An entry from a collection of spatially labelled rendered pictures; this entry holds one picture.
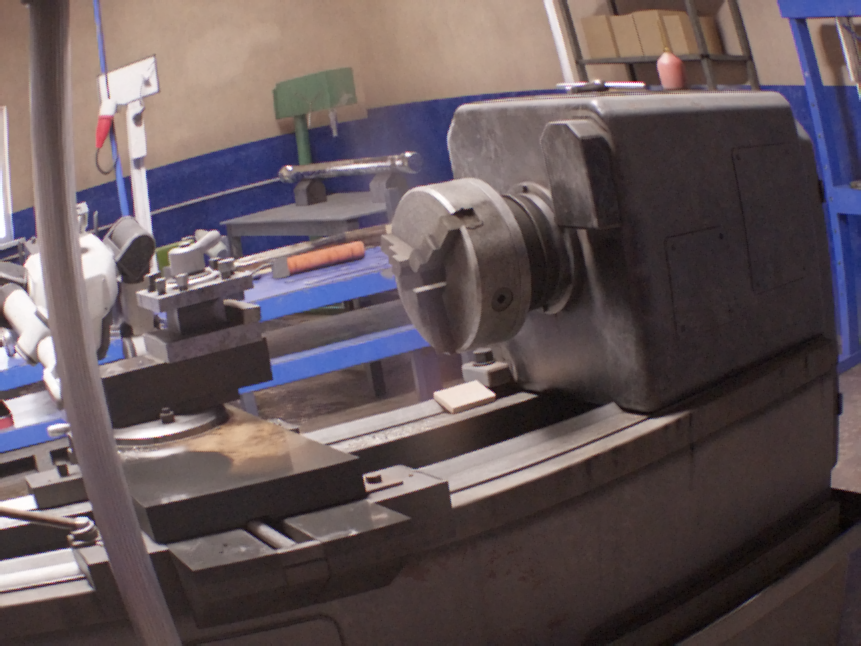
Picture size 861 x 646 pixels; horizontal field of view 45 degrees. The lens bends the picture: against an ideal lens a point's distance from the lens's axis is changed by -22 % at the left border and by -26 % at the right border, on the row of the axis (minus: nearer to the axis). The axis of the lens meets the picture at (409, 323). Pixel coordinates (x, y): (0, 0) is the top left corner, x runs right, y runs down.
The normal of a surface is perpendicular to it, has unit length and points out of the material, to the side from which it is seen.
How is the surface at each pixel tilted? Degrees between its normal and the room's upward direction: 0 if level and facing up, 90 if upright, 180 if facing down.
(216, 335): 90
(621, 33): 90
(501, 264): 88
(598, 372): 90
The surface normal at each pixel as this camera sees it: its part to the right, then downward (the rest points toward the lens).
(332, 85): 0.64, 0.03
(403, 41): -0.87, 0.22
